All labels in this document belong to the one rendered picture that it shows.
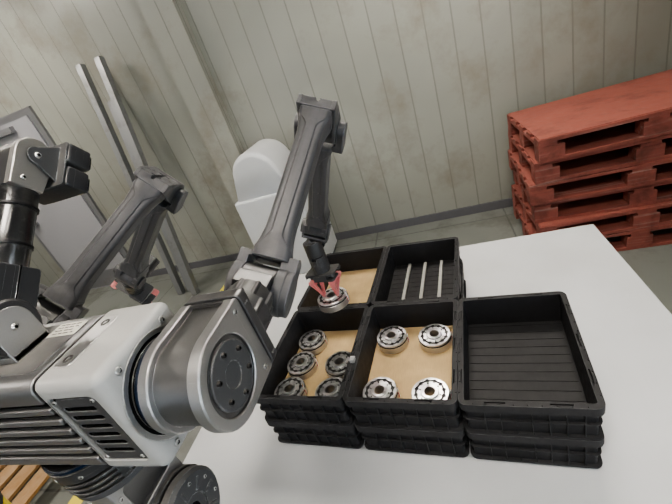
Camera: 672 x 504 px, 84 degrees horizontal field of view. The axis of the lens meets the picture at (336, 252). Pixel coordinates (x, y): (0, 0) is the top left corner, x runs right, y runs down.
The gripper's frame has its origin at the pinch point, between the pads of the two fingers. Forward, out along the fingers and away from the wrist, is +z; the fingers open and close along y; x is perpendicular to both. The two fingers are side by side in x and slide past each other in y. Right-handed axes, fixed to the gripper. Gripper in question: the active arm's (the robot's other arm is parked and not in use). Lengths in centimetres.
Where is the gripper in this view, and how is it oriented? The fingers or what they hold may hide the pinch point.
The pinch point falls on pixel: (330, 293)
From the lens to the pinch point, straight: 124.2
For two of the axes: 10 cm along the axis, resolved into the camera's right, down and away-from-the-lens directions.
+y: -8.8, 1.0, 4.6
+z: 3.0, 8.7, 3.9
